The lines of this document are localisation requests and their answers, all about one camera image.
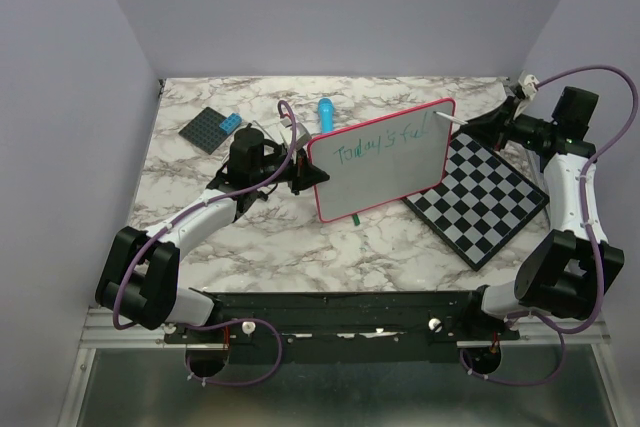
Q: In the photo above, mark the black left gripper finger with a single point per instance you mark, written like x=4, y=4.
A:
x=310, y=170
x=310, y=180

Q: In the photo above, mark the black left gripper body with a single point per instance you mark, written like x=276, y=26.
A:
x=297, y=171

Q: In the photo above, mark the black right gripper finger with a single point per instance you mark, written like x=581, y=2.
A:
x=485, y=132
x=493, y=119

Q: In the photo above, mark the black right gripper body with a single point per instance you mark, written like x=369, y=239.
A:
x=517, y=130

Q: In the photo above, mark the white green marker pen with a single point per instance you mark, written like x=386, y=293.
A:
x=451, y=118

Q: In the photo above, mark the pink framed whiteboard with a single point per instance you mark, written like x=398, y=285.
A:
x=381, y=160

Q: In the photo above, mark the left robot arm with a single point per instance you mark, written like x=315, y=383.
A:
x=140, y=279

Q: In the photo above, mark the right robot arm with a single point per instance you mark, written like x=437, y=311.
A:
x=565, y=272

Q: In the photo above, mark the blue toy microphone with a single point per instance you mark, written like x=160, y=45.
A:
x=325, y=110

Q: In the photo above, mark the black white chessboard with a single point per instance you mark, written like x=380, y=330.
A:
x=481, y=203

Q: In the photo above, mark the blue building brick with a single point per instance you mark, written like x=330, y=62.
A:
x=230, y=123

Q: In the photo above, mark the dark grey building plate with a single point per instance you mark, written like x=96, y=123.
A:
x=204, y=131

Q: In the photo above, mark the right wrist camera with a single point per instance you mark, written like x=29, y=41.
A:
x=526, y=86

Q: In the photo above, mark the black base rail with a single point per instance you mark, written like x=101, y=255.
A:
x=341, y=328

